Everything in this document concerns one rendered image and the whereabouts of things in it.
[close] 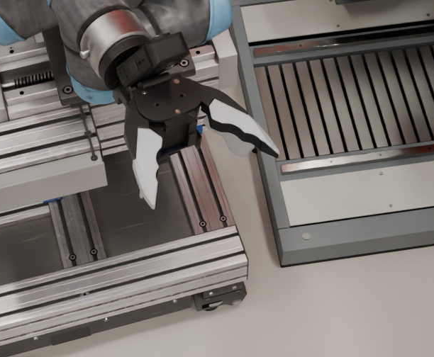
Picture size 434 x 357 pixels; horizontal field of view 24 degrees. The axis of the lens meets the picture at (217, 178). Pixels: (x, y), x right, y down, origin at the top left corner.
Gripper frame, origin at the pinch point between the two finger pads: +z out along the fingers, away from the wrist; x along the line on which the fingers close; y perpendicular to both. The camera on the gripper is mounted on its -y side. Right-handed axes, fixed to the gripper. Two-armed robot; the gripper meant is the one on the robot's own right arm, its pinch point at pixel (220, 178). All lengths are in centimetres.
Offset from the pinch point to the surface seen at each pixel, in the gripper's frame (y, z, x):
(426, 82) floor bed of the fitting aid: 103, -62, -113
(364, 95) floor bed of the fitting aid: 106, -66, -97
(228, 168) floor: 117, -68, -60
